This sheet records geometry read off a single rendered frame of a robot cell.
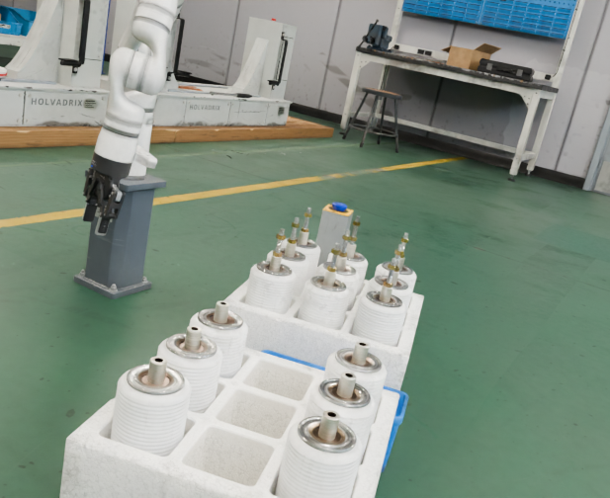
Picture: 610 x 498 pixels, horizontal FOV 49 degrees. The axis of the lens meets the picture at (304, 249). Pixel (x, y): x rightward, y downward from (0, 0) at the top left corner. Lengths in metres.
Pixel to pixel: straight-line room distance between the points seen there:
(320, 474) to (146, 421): 0.23
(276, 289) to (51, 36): 2.52
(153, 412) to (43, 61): 2.91
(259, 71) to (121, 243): 3.43
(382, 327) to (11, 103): 2.39
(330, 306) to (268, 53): 3.85
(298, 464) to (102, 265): 1.05
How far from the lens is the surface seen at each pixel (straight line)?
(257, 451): 0.98
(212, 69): 7.82
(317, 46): 7.11
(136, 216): 1.75
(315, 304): 1.36
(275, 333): 1.37
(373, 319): 1.35
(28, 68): 3.61
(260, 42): 5.10
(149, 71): 1.32
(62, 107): 3.55
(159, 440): 0.92
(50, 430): 1.27
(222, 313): 1.11
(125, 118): 1.33
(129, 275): 1.81
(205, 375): 1.00
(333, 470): 0.85
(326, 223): 1.75
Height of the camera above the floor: 0.71
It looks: 17 degrees down
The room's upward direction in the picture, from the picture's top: 12 degrees clockwise
